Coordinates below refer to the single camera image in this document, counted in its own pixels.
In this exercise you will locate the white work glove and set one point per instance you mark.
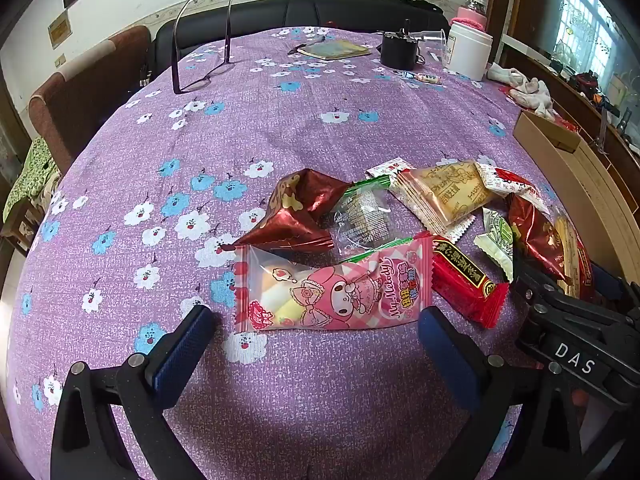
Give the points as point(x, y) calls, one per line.
point(537, 95)
point(505, 76)

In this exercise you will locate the clear green-edged snack packet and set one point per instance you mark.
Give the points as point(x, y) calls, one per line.
point(362, 217)

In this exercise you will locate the dark pen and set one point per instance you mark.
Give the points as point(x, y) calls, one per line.
point(302, 46)

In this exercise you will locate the purple floral tablecloth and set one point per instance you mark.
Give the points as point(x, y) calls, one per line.
point(300, 125)

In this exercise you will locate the wall socket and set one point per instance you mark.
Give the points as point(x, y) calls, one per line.
point(60, 60)

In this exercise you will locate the dark-framed eyeglasses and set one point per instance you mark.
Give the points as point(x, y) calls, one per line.
point(175, 67)

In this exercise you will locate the red black-label snack packet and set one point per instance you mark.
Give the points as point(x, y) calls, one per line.
point(462, 280)

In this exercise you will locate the white plastic jar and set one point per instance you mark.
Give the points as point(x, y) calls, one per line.
point(467, 52)

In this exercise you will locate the small candy roll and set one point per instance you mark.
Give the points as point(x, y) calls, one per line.
point(422, 77)

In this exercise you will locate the dark red snack packet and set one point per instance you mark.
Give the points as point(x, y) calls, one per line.
point(537, 237)
point(305, 195)

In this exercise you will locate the pink sleeved bottle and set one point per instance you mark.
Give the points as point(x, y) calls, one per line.
point(470, 17)

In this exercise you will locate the clear plastic cup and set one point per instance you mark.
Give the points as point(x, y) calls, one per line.
point(436, 42)

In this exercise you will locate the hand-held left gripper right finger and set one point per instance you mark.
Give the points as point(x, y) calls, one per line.
point(447, 355)

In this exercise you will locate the yellow snack packet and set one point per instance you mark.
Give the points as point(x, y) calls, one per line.
point(567, 240)

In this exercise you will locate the small black device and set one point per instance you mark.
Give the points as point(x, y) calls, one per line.
point(397, 52)

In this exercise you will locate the brown wooden cabinet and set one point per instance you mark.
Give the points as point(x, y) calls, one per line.
point(550, 55)

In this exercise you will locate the small green white snack packet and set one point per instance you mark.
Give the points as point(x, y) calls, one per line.
point(495, 245)

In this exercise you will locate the white red-print snack packet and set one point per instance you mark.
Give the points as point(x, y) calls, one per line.
point(505, 182)

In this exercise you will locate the red black object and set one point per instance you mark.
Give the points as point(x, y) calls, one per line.
point(585, 82)

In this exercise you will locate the yellow green notebook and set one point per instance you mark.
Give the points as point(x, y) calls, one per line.
point(332, 50)

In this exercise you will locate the brown upholstered chair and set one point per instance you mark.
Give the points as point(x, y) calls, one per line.
point(85, 90)

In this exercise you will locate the pink cartoon snack packet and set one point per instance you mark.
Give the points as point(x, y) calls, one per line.
point(330, 290)

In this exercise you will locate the black leather sofa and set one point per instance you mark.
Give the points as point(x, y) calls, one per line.
point(300, 15)

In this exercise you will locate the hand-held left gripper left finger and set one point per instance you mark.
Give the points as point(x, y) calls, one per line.
point(182, 347)

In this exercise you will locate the small wall plaque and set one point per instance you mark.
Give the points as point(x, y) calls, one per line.
point(60, 30)

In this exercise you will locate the green patterned cloth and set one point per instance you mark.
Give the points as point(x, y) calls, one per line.
point(30, 180)

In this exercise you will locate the beige cookie packet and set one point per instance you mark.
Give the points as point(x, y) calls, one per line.
point(445, 195)

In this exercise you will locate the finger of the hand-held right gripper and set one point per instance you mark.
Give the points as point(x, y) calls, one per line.
point(532, 280)
point(607, 280)

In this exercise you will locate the cardboard box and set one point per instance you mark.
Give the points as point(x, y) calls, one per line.
point(565, 170)

